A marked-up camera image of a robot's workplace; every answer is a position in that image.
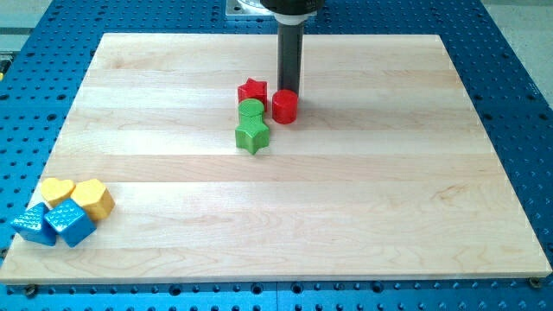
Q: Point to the black robot arm flange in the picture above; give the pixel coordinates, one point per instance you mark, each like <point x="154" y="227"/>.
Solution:
<point x="292" y="12"/>

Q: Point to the green star block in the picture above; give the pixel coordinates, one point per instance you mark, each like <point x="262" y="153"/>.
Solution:
<point x="252" y="134"/>

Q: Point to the red cylinder block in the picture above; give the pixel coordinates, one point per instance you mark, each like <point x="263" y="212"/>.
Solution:
<point x="284" y="106"/>

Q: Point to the green cylinder block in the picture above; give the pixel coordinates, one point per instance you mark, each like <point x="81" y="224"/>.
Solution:
<point x="250" y="110"/>

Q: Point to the red star block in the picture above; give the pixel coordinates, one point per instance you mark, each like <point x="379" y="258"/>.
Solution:
<point x="256" y="89"/>

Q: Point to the light wooden board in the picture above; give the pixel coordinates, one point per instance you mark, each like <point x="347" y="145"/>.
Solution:
<point x="387" y="172"/>

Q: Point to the yellow hexagon block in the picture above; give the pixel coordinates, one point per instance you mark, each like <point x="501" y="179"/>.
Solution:
<point x="94" y="198"/>

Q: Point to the blue cube block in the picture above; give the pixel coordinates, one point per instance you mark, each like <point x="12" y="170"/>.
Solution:
<point x="70" y="222"/>

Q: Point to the yellow heart block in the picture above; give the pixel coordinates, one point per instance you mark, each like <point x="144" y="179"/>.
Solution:
<point x="54" y="191"/>

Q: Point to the blue triangle block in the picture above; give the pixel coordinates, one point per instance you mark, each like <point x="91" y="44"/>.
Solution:
<point x="33" y="227"/>

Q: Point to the left board clamp screw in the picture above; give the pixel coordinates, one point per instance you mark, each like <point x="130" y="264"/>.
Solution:
<point x="30" y="290"/>

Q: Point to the board clamp screw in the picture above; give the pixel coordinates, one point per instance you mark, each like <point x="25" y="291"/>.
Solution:
<point x="535" y="282"/>
<point x="30" y="290"/>

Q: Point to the right board clamp screw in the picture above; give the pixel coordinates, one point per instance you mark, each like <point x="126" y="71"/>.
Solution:
<point x="535" y="282"/>

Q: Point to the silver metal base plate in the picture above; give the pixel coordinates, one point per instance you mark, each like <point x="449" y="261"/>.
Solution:
<point x="246" y="8"/>

